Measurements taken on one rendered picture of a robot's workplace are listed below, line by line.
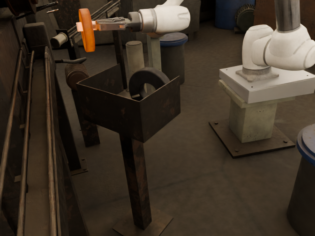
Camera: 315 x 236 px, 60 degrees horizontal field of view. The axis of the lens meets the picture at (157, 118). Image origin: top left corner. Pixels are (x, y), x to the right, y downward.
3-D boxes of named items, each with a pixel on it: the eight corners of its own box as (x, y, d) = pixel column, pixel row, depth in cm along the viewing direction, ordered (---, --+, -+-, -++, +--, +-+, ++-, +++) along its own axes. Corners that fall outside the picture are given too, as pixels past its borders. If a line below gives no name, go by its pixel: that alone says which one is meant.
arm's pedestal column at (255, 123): (260, 115, 199) (266, 75, 183) (295, 147, 165) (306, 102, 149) (208, 123, 193) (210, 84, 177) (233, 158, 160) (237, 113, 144)
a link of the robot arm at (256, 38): (255, 59, 164) (256, 21, 154) (281, 64, 150) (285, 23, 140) (236, 66, 158) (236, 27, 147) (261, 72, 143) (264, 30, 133)
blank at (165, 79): (176, 109, 87) (181, 104, 89) (157, 64, 82) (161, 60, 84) (140, 116, 96) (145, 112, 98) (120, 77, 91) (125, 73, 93)
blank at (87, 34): (86, 60, 106) (95, 59, 107) (85, 35, 92) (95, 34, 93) (79, 27, 111) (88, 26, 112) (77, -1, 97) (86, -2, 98)
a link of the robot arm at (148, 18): (149, 30, 114) (136, 31, 113) (148, 6, 110) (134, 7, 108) (156, 34, 107) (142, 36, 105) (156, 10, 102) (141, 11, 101)
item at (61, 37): (51, 47, 155) (48, 38, 152) (60, 41, 162) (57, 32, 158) (61, 48, 154) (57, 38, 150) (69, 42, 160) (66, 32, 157)
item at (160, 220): (156, 259, 110) (139, 101, 73) (110, 228, 124) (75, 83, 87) (183, 224, 124) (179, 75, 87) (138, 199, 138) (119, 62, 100)
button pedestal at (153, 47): (153, 108, 218) (146, 29, 186) (144, 96, 238) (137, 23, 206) (171, 104, 222) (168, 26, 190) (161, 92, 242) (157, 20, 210)
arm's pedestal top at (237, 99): (264, 78, 179) (265, 72, 177) (295, 99, 152) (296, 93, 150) (218, 85, 175) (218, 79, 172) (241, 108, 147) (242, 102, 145)
